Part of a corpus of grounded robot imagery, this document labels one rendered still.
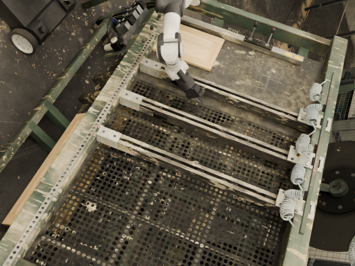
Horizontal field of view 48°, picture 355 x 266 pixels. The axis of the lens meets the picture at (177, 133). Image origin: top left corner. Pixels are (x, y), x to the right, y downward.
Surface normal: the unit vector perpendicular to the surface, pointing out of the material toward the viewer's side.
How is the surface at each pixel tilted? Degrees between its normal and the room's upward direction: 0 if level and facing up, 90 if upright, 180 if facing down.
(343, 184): 90
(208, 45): 51
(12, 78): 0
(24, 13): 0
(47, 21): 0
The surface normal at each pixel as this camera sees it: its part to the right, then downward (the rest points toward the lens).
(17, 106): 0.79, -0.07
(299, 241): 0.11, -0.55
